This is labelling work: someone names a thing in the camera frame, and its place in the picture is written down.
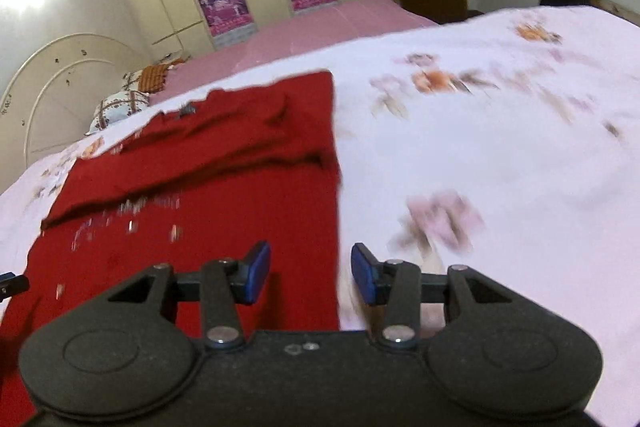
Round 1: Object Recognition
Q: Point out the red embellished knit sweater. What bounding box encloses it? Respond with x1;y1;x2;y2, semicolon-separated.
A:
1;72;340;426

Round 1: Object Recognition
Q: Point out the white floral bed quilt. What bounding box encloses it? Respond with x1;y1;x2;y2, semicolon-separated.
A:
1;8;639;426

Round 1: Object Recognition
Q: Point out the cream arched headboard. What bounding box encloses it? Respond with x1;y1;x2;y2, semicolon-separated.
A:
0;32;151;190

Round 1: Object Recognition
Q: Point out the white patterned pillow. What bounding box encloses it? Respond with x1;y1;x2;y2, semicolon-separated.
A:
87;90;150;135

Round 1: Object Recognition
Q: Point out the orange knitted pillow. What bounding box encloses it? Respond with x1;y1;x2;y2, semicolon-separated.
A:
136;64;171;93

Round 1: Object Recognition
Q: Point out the pink checked bed sheet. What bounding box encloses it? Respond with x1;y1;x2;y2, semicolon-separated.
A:
150;0;435;105

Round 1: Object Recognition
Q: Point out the lower left purple poster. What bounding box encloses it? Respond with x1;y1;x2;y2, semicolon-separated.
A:
198;0;253;37

